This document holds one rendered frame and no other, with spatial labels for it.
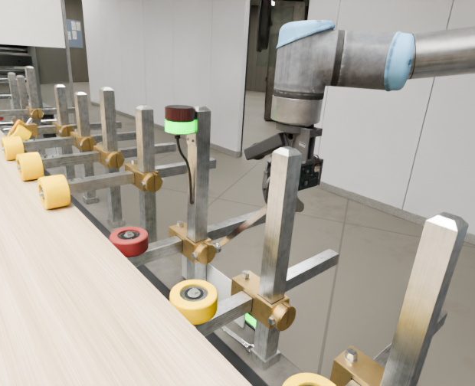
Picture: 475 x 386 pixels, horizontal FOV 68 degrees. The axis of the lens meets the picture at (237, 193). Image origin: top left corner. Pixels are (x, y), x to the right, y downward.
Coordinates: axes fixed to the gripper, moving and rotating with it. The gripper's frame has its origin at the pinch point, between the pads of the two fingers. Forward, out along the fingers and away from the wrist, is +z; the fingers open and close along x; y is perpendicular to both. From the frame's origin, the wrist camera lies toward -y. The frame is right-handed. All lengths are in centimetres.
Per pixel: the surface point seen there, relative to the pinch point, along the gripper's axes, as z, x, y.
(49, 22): -46, 24, -243
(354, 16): -73, 260, -159
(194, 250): 11.6, -10.4, -14.4
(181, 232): 10.0, -9.7, -21.4
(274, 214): -6.2, -9.8, 8.2
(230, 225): 11.2, 4.3, -19.5
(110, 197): 16, -10, -65
